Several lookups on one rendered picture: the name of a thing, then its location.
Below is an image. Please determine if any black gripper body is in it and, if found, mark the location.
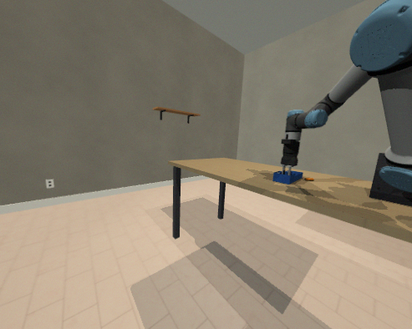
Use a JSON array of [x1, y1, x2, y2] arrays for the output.
[[281, 132, 301, 166]]

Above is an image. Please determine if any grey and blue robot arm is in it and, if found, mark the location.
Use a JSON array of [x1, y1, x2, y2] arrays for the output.
[[285, 0, 412, 193]]

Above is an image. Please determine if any blue rack of bins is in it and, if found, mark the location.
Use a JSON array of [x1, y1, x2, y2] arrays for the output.
[[272, 170, 303, 185]]

